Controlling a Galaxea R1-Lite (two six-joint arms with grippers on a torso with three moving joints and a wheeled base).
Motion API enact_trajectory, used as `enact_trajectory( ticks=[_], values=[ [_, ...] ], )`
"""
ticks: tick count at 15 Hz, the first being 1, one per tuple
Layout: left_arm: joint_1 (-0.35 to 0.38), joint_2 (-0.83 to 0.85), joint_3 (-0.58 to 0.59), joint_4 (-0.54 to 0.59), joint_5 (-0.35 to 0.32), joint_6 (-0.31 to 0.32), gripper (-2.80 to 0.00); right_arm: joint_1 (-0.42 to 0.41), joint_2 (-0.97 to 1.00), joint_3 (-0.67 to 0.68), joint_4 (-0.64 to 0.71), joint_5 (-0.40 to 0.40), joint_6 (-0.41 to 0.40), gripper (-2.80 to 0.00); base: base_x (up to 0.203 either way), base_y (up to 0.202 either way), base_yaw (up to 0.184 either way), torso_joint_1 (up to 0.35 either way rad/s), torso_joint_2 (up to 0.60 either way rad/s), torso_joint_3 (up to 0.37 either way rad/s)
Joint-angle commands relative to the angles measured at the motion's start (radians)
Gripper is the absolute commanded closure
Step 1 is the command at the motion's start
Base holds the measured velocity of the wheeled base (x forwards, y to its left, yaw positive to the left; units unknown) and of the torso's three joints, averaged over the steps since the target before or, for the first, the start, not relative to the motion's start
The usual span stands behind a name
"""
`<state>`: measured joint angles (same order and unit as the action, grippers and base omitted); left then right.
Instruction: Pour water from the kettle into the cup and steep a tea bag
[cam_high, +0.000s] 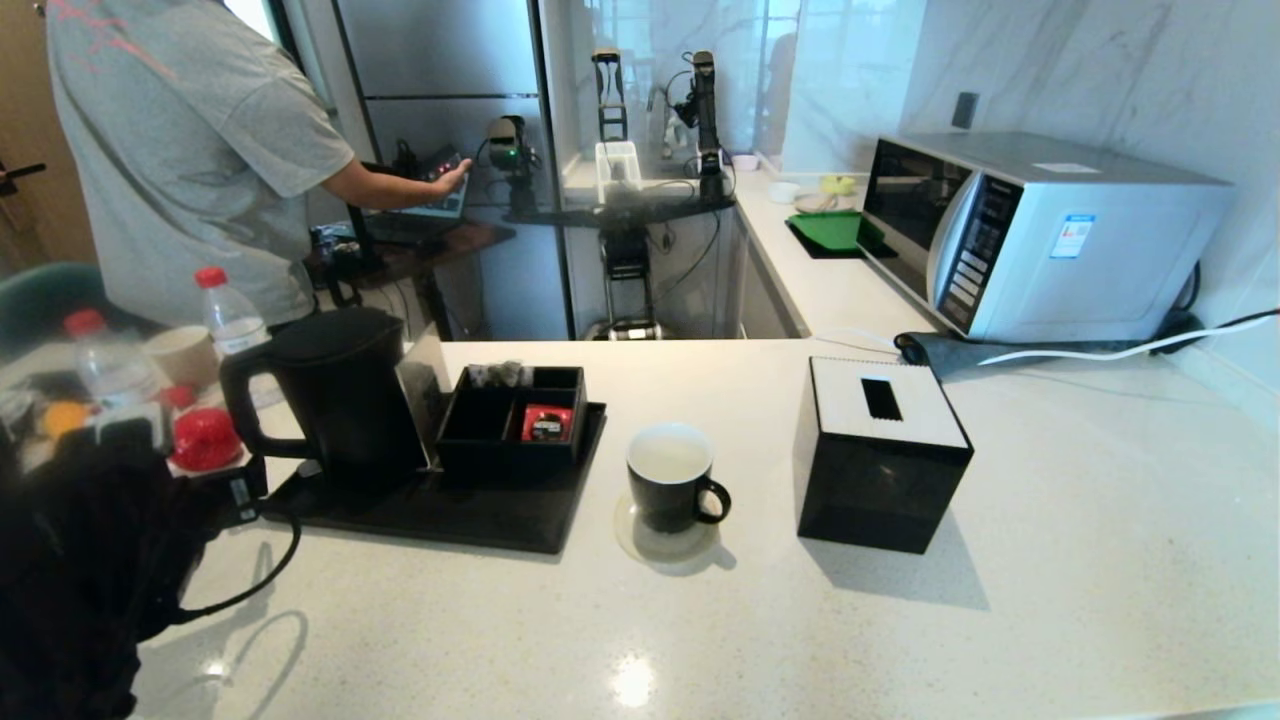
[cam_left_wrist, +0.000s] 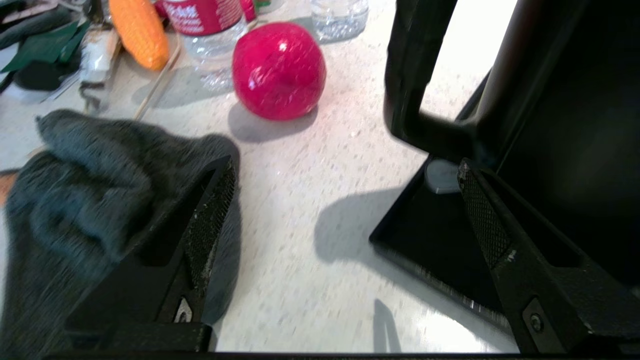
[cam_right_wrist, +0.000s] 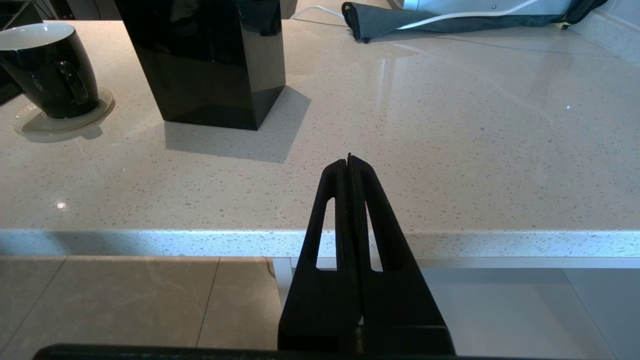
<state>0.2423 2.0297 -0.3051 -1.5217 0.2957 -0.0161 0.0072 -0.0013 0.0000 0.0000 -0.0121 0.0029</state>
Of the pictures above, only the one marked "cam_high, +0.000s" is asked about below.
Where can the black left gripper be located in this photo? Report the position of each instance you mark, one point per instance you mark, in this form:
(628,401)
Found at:
(235,500)

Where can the black electric kettle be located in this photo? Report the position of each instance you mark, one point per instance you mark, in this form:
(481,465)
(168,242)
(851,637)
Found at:
(345,400)

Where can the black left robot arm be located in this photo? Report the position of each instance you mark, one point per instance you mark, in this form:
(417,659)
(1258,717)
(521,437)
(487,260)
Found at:
(70,580)

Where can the grey tea bag packets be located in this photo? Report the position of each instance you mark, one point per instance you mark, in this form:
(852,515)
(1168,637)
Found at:
(500,373)

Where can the red foil ball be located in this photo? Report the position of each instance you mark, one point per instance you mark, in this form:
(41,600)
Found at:
(205,440)

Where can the red toy chili pepper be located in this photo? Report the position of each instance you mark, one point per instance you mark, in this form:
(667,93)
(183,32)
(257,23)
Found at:
(180,397)

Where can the brown paper cup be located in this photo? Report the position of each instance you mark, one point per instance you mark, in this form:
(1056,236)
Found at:
(185,358)

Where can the clear water bottle red cap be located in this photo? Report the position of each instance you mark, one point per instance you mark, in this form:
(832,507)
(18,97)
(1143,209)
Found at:
(232,320)
(110,370)

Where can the black serving tray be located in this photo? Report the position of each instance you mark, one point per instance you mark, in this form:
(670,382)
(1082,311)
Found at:
(450,515)

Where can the clear acrylic sign stand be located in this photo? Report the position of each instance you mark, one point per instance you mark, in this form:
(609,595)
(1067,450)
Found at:
(425,375)

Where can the black compartment organizer box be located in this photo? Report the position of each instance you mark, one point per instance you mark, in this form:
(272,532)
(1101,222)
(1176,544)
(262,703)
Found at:
(500,465)

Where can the green chair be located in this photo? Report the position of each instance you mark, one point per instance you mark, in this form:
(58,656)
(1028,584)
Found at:
(45,300)

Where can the red coffee sachet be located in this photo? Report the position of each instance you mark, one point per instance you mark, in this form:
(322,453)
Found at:
(545,422)

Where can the black laptop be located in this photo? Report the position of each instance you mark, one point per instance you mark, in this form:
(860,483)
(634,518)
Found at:
(410,228)

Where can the brown wooden desk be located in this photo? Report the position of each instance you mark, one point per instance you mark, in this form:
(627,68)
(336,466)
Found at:
(450,250)

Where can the person in grey t-shirt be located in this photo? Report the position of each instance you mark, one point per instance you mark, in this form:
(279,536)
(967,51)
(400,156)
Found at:
(180,150)

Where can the round white coaster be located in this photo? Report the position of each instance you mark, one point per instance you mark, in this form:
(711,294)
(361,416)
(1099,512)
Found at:
(650,550)

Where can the black mug white inside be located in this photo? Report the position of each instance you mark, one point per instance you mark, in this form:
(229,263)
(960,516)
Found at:
(665,505)

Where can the silver refrigerator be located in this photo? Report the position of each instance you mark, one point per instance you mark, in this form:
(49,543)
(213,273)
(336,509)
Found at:
(440,50)

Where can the clear plastic rack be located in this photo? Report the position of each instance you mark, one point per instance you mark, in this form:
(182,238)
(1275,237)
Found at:
(618,170)

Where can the pink bowl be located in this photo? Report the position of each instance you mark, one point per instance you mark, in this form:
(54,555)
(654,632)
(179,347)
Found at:
(745,164)

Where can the white bowl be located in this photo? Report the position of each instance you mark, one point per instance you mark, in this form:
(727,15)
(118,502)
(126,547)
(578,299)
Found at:
(784,194)

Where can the black tissue box white lid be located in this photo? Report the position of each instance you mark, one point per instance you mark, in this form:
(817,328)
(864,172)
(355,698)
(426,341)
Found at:
(870,480)

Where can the beige plate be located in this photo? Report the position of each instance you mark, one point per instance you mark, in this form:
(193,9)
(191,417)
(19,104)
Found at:
(812,205)

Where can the green tray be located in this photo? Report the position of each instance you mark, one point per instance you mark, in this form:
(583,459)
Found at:
(835,232)

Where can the yellow bowl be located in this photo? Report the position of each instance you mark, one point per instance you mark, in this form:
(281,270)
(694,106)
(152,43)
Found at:
(838,186)

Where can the dark grey folded cloth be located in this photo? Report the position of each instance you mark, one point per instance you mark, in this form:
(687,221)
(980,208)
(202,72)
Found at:
(940,355)

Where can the silver microwave oven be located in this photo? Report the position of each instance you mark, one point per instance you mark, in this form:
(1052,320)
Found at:
(1100,250)

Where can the grey camera head green light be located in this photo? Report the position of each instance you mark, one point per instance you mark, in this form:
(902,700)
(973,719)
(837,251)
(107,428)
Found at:
(510,150)

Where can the black upright frame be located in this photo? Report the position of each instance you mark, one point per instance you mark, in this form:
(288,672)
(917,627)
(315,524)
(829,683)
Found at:
(610,110)

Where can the black wall outlet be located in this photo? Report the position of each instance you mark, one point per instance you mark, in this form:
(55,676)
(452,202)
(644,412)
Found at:
(964,112)

